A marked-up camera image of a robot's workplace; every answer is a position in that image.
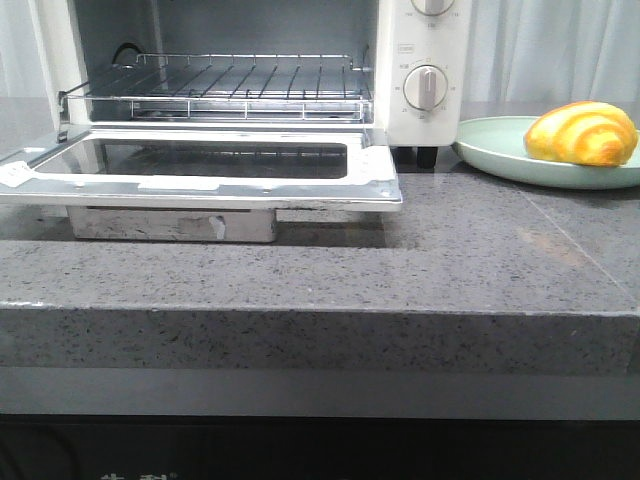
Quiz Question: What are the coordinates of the glass oven door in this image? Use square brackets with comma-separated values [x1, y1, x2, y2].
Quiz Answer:
[1, 125, 402, 212]

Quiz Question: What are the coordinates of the yellow striped bread roll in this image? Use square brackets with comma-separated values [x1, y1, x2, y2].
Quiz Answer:
[524, 101, 639, 167]

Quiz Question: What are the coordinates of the white Toshiba toaster oven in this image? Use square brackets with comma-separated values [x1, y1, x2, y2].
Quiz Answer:
[29, 1, 472, 167]

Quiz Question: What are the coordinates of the lower timer knob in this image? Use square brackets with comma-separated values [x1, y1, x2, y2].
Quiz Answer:
[403, 65, 448, 111]

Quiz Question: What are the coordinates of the light green plate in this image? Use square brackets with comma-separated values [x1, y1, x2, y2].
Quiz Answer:
[453, 116, 639, 190]

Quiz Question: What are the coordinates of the upper temperature knob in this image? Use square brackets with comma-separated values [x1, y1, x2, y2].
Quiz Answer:
[411, 0, 454, 16]

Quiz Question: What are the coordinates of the white curtain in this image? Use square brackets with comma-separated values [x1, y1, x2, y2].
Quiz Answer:
[463, 1, 639, 105]

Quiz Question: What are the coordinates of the metal wire oven rack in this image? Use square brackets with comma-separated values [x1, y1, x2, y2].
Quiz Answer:
[59, 53, 374, 123]

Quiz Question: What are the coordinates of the metal door handle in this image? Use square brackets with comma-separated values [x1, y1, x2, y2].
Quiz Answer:
[67, 206, 277, 243]

